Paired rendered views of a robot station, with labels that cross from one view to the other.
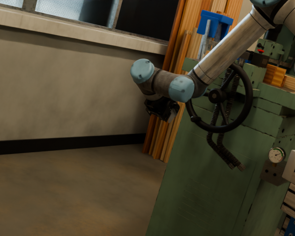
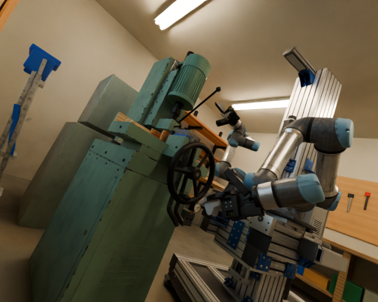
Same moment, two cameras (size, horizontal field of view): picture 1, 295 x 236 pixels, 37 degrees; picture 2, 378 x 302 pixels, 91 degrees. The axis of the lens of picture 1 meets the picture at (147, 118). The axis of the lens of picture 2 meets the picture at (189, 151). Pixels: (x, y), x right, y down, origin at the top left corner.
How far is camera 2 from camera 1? 1.67 m
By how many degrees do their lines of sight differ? 79
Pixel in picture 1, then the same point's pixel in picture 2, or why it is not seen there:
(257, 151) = not seen: hidden behind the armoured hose
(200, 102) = (141, 169)
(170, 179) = (93, 254)
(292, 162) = (273, 225)
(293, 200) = (273, 247)
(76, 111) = not seen: outside the picture
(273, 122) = (189, 184)
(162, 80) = not seen: hidden behind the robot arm
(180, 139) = (113, 208)
